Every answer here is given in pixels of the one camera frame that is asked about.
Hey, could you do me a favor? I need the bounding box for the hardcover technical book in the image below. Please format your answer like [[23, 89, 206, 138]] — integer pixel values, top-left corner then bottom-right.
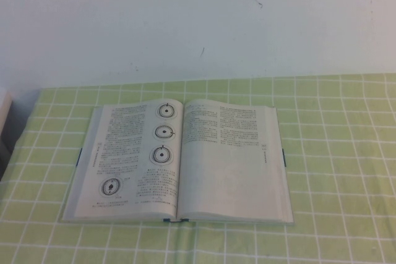
[[60, 99, 296, 225]]

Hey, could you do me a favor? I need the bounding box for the green white checked tablecloth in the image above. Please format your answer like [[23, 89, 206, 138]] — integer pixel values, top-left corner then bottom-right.
[[0, 72, 396, 264]]

